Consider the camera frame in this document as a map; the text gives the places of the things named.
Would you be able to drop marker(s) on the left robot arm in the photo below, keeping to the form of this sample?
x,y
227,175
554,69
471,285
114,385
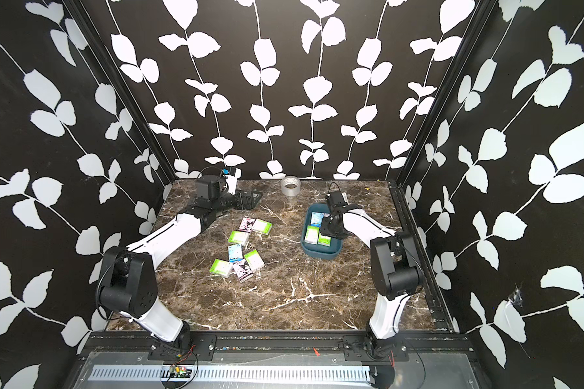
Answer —
x,y
127,284

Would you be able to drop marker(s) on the kuromi tissue pack lower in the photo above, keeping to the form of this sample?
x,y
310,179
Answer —
x,y
242,270

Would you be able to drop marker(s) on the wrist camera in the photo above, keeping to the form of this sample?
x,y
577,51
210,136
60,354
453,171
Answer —
x,y
212,187
335,200

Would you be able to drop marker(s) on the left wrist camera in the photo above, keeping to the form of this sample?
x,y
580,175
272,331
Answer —
x,y
212,187

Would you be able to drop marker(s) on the white perforated strip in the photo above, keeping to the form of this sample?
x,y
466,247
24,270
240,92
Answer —
x,y
241,374

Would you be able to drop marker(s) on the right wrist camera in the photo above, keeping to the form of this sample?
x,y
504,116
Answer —
x,y
335,200

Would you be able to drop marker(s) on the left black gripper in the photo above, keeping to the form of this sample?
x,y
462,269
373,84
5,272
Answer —
x,y
250,204

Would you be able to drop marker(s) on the black front rail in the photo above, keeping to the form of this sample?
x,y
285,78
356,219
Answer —
x,y
354,345

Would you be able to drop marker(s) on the blue tissue pack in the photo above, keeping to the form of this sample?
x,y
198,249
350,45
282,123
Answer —
x,y
235,253
316,219

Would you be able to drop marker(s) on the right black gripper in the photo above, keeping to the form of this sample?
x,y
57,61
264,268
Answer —
x,y
324,230

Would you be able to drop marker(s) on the pink kuromi tissue pack top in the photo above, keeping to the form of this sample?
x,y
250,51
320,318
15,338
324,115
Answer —
x,y
246,224

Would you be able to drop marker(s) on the small circuit board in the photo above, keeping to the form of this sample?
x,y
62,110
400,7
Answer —
x,y
175,373

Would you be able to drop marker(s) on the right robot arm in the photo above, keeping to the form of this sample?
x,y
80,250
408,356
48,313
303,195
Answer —
x,y
395,272

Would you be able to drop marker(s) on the clear tape roll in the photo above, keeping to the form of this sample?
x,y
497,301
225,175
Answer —
x,y
290,186

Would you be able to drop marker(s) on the teal storage box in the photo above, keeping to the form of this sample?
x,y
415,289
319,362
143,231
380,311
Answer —
x,y
318,251

